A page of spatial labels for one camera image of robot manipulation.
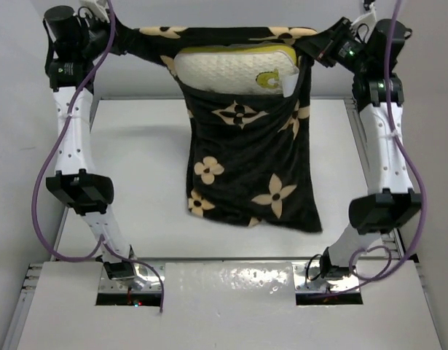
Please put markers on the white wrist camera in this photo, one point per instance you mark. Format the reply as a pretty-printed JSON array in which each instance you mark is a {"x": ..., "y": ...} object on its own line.
[
  {"x": 99, "y": 8},
  {"x": 368, "y": 15}
]

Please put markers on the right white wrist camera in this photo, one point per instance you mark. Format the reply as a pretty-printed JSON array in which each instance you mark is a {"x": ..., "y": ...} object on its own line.
[{"x": 368, "y": 15}]

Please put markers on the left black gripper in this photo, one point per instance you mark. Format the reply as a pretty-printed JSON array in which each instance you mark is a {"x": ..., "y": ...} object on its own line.
[{"x": 122, "y": 36}]

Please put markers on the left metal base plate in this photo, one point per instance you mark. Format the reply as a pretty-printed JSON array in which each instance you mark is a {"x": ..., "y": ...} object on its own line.
[{"x": 147, "y": 282}]

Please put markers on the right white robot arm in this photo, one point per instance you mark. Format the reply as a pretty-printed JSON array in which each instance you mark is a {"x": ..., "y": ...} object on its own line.
[{"x": 370, "y": 52}]

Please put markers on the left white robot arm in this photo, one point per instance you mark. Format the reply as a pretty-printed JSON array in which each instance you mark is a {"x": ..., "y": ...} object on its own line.
[{"x": 78, "y": 45}]

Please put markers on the white front cover board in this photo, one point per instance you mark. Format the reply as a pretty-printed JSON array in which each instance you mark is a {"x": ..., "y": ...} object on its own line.
[{"x": 224, "y": 306}]

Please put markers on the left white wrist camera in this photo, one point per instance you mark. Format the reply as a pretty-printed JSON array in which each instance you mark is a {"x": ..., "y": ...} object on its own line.
[{"x": 99, "y": 8}]

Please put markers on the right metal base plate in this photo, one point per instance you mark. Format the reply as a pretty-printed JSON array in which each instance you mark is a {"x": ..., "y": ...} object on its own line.
[{"x": 312, "y": 284}]

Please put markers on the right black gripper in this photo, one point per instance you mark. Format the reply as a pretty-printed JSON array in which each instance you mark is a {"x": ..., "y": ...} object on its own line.
[{"x": 324, "y": 44}]

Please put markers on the cream yellow pillow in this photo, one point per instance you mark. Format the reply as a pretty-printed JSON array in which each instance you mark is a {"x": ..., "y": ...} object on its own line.
[{"x": 259, "y": 69}]

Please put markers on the metal base plate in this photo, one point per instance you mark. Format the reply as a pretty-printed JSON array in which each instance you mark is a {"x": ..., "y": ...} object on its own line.
[
  {"x": 312, "y": 284},
  {"x": 147, "y": 282}
]

